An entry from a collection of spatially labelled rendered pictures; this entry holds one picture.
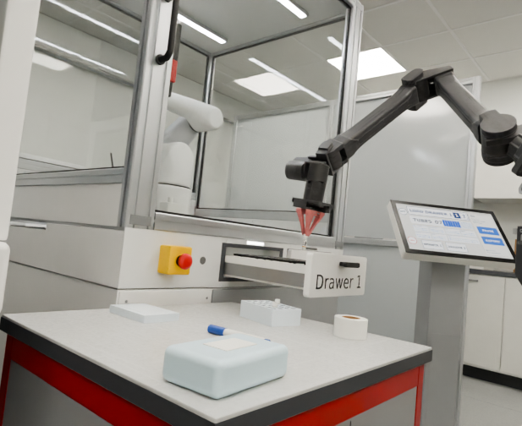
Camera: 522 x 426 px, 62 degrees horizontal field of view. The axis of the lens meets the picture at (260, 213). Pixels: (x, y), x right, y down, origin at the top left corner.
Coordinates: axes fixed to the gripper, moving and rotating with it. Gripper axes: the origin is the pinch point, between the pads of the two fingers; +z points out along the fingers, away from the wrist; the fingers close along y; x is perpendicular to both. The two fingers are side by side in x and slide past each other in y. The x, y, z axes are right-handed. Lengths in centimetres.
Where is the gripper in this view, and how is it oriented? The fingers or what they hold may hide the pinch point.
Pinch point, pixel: (305, 232)
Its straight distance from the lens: 124.0
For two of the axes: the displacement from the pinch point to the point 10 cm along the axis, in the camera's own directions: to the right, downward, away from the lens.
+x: -6.7, -1.2, -7.3
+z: -1.9, 9.8, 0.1
